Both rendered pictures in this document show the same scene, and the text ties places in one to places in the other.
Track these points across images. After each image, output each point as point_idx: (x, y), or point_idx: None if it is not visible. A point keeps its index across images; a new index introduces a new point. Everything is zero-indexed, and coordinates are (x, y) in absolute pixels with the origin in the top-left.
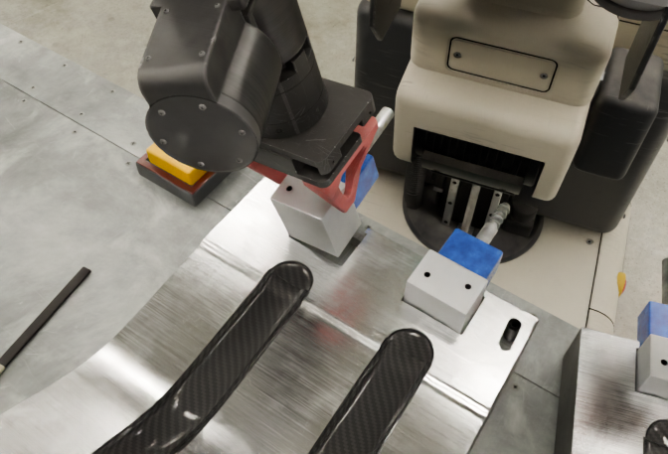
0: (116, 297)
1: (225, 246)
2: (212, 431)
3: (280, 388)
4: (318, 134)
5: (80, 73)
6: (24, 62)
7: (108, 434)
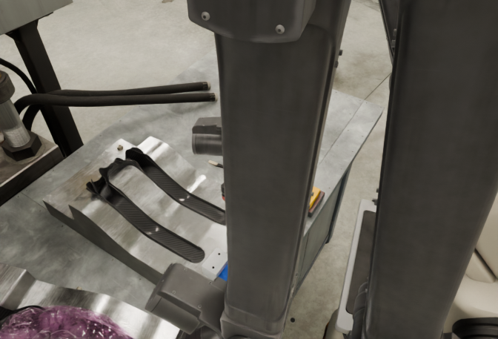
0: None
1: None
2: (175, 204)
3: (187, 219)
4: None
5: (349, 156)
6: (350, 139)
7: (174, 178)
